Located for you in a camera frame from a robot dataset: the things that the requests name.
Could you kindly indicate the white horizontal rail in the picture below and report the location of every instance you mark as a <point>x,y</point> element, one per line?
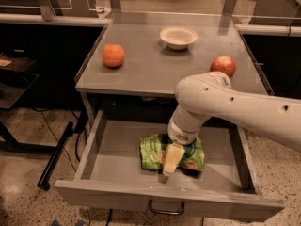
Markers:
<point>57,20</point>

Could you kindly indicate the red apple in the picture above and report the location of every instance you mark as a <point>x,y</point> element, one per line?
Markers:
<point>224,64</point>

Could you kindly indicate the white bowl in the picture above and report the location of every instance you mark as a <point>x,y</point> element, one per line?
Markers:
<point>177,37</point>

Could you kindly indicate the metal drawer handle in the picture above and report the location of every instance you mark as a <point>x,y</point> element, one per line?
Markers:
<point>166,208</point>

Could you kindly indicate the black floor stand bar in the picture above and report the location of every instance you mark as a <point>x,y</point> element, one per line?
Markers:
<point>43,182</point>

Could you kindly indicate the open grey drawer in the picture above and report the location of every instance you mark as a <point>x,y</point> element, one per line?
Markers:
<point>110,175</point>

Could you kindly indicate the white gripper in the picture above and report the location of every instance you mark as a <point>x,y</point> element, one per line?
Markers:
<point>180,136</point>

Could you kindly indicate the green rice chip bag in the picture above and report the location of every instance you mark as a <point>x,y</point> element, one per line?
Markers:
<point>153,152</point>

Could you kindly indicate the dark side table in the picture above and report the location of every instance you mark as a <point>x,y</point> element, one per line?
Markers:
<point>15,80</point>

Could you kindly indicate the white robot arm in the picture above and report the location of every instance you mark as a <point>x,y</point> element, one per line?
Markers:
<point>207,95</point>

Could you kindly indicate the orange fruit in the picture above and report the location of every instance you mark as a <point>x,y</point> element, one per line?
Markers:
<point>113,55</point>

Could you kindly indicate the grey counter cabinet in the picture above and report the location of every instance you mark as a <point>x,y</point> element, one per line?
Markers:
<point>142,88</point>

